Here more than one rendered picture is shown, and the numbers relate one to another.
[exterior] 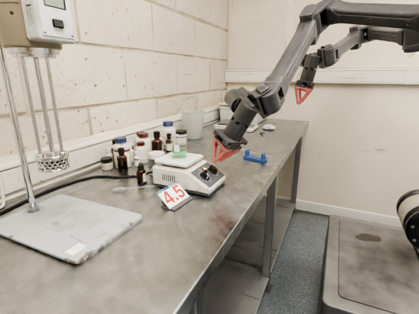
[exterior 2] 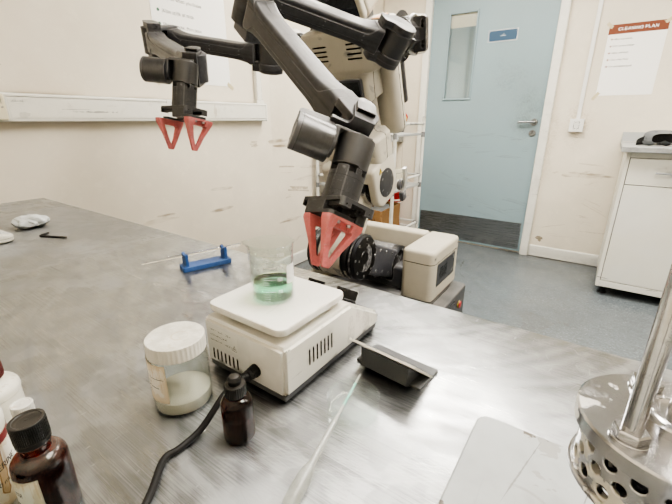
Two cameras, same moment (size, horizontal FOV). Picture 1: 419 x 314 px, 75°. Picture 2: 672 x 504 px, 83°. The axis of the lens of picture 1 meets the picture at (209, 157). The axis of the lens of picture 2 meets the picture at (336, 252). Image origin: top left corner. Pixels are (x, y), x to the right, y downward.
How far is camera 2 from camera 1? 86 cm
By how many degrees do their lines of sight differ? 75
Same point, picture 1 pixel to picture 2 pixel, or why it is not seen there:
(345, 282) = not seen: hidden behind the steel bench
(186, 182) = (350, 328)
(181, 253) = (584, 370)
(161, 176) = (306, 358)
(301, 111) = (19, 181)
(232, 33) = not seen: outside the picture
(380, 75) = (138, 108)
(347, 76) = (91, 108)
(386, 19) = (343, 28)
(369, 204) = not seen: hidden behind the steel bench
